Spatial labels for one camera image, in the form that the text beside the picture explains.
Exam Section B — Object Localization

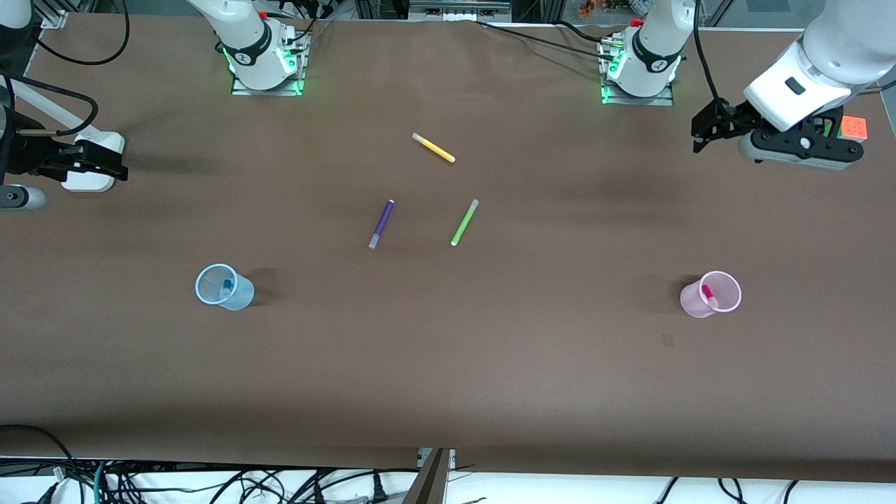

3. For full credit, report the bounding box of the Rubik's cube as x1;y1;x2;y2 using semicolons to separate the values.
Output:
820;114;869;144

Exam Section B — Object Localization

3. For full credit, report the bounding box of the translucent pink cup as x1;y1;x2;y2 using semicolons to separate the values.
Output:
680;270;743;319

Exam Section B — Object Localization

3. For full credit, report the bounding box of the translucent blue cup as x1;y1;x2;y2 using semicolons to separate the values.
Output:
195;263;256;312

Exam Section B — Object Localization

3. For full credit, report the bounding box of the green marker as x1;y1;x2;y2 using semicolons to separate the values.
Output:
450;199;480;247

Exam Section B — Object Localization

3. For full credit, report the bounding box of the yellow marker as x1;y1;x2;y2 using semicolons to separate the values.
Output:
412;132;456;164

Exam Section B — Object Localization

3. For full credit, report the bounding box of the purple marker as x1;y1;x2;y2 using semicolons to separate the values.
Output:
368;199;396;250

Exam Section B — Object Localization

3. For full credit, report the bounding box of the brown table cover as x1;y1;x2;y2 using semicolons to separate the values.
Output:
0;14;896;484

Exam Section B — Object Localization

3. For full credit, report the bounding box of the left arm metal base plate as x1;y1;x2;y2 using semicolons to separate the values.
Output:
600;38;675;107

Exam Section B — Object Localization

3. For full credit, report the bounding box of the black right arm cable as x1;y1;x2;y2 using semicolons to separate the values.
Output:
0;0;131;137

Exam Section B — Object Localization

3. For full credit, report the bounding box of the black cable on table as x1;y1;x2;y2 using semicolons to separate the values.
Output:
475;20;618;60
555;20;620;44

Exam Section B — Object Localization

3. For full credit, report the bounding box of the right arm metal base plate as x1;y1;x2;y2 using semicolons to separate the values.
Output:
231;31;307;97

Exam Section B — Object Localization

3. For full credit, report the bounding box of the black looped floor cable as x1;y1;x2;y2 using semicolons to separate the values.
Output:
0;423;74;504

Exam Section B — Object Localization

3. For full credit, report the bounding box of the metal rail frame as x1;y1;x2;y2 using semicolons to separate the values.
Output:
408;0;513;20

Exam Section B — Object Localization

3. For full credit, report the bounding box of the table frame post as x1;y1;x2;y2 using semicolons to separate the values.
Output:
402;448;456;504

